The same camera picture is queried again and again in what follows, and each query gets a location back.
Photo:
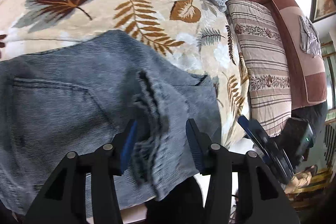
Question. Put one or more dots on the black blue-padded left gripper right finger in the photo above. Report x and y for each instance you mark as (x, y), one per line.
(261, 198)

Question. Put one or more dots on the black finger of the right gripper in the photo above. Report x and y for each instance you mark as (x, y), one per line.
(274, 157)

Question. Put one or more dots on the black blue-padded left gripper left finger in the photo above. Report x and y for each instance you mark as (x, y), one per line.
(62, 197)

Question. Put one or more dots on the blue acid-wash denim pants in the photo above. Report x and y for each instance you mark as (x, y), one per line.
(78, 98)

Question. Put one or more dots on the striped beige floral pillow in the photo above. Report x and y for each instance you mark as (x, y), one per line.
(263, 53)

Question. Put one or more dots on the brown pink upholstered headboard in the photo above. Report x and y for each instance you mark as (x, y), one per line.
(307, 73)

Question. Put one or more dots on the silver leaf headboard ornament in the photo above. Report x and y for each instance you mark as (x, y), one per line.
(310, 43)

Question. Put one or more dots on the leaf-patterned beige bed blanket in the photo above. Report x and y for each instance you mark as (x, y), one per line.
(192, 34)

